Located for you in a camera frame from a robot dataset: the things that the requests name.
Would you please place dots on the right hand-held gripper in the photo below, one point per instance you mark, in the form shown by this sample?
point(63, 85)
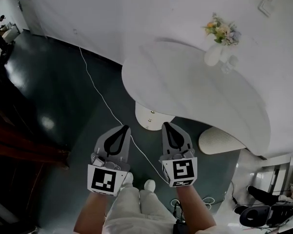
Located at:
point(180, 170)

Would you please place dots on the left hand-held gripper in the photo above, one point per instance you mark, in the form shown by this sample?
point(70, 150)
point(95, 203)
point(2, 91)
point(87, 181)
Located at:
point(102, 178)

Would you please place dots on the white curved table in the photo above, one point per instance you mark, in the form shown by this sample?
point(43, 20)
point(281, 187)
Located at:
point(190, 94)

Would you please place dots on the person's left forearm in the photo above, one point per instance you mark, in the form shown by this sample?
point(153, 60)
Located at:
point(92, 213)

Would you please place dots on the person's right forearm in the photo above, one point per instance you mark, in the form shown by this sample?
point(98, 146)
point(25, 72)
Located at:
point(195, 208)

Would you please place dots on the white ribbed table leg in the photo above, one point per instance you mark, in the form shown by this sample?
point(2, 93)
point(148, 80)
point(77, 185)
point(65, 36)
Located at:
point(217, 140)

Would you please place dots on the white ribbed drawer cabinet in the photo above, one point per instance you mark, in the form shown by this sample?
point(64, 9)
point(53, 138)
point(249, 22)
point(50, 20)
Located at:
point(142, 113)

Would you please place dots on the person's left white shoe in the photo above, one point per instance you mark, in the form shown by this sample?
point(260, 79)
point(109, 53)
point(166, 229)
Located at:
point(128, 179)

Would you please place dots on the person's white shoe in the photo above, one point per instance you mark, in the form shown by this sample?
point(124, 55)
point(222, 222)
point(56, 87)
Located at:
point(128, 179)
point(150, 185)

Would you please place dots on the person's right white shoe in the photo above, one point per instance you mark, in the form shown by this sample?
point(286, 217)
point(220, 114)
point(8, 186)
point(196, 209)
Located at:
point(150, 185)

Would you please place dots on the person's light grey trousers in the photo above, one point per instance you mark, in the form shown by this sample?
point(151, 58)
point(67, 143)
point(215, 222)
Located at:
point(139, 213)

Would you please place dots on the black waist pack box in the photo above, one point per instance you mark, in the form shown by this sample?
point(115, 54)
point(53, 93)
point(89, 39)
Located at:
point(180, 228)

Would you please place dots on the white bulbous vase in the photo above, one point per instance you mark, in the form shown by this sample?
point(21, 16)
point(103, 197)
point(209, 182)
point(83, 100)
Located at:
point(213, 56)

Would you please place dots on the dark red wooden furniture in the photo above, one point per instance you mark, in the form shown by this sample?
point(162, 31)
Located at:
point(17, 142)

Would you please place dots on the slim white vase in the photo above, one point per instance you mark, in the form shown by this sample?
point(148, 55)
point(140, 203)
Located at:
point(225, 53)

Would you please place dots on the white shelf unit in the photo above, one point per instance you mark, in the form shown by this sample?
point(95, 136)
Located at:
point(276, 174)

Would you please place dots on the black round device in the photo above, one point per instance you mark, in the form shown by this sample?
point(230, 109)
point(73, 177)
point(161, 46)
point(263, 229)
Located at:
point(254, 216)

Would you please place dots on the pastel flower bouquet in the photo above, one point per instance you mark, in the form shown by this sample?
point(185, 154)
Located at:
point(222, 30)

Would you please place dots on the white boxes on cart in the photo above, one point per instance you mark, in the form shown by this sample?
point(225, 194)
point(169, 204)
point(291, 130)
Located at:
point(11, 33)

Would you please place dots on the white door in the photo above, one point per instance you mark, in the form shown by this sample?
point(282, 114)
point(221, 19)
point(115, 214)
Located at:
point(33, 8)

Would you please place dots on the white wall outlet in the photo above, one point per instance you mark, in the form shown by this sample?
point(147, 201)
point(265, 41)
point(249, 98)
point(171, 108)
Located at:
point(74, 31)

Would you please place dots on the white wall junction box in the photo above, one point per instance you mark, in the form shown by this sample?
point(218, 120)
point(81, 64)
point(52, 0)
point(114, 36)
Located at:
point(266, 6)

